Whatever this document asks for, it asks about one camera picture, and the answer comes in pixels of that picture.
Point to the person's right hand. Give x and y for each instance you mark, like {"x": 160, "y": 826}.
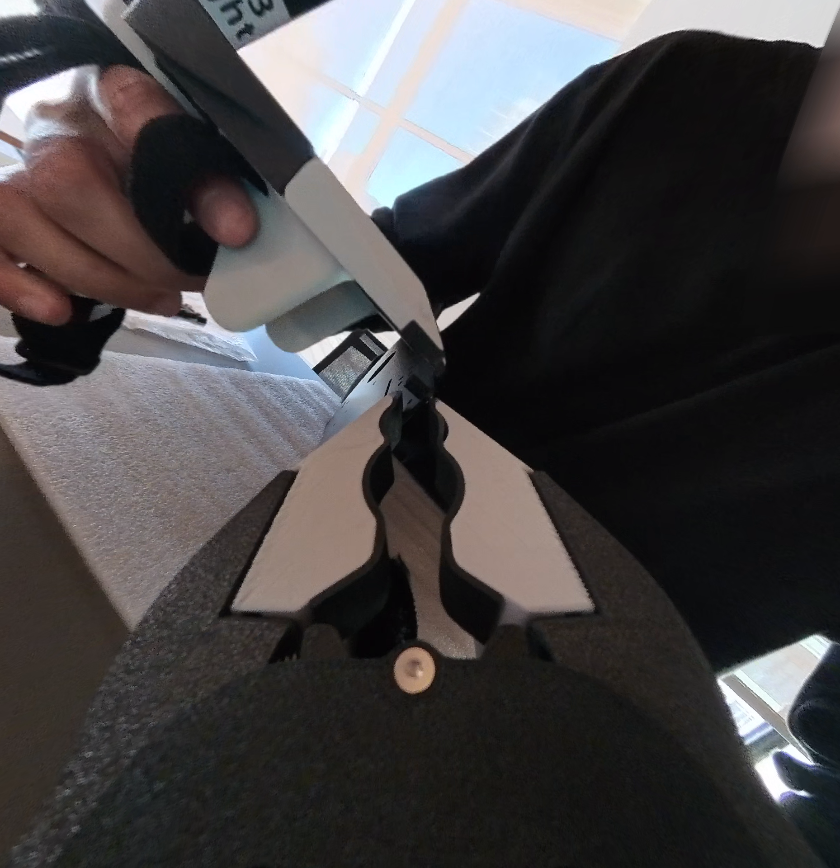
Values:
{"x": 60, "y": 217}

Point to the window with roller blinds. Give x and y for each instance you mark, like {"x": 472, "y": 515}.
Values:
{"x": 461, "y": 81}

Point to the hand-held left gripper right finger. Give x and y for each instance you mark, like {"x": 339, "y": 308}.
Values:
{"x": 522, "y": 536}

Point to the large clear plastic bag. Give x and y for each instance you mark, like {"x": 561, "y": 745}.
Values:
{"x": 210, "y": 346}

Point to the person's right forearm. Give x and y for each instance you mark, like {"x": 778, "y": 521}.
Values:
{"x": 528, "y": 169}

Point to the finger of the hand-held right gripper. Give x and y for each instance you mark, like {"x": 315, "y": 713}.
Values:
{"x": 366, "y": 258}

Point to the pile of black screws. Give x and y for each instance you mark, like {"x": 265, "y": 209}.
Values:
{"x": 191, "y": 315}

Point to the dark grey desk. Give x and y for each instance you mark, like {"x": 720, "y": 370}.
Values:
{"x": 26, "y": 644}

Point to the black metal plate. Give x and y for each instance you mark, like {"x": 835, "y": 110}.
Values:
{"x": 376, "y": 390}

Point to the white foam sheet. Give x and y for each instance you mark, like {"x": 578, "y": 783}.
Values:
{"x": 155, "y": 441}

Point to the clear window pane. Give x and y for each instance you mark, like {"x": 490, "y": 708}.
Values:
{"x": 752, "y": 692}

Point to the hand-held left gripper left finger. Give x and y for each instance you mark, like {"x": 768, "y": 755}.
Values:
{"x": 311, "y": 529}

